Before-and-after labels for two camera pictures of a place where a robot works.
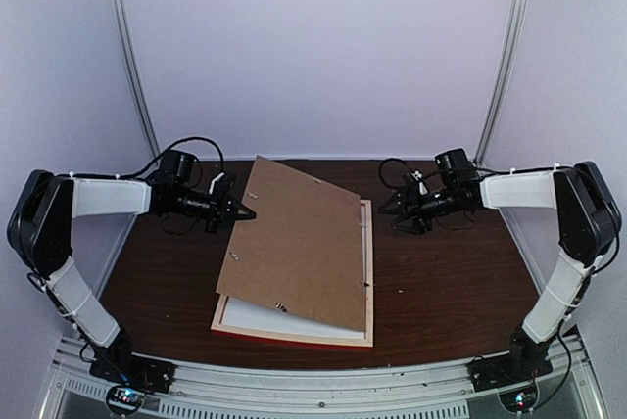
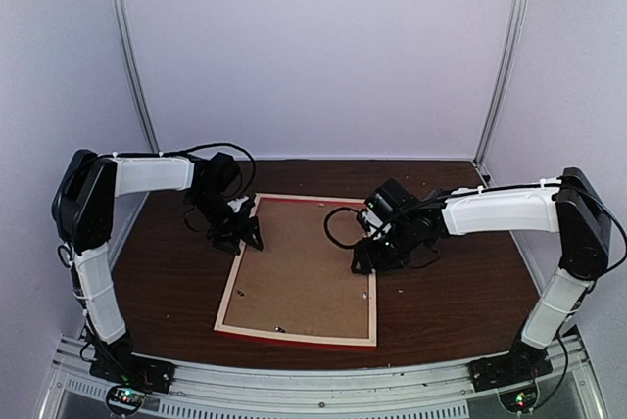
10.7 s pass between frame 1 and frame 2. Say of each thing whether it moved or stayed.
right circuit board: stayed
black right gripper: moved
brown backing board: moved
